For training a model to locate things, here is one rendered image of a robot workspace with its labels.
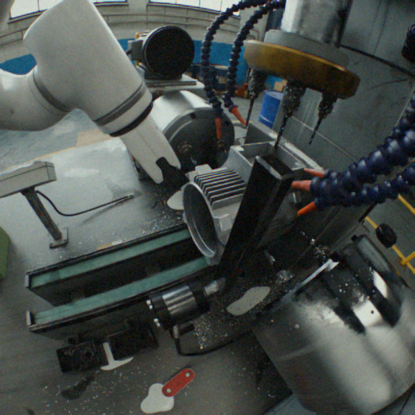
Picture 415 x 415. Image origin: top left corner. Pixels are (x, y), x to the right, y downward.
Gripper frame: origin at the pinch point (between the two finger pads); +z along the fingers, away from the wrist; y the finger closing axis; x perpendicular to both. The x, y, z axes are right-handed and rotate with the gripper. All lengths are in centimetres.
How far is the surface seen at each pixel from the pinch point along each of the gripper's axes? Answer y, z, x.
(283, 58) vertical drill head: 9.5, -16.1, 18.7
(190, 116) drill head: -15.1, -0.2, 10.6
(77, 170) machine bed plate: -56, 11, -38
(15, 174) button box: -18.4, -17.0, -31.6
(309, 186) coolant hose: 20.3, -8.4, 11.3
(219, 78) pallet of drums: -418, 191, 204
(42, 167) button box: -18.2, -13.1, -25.3
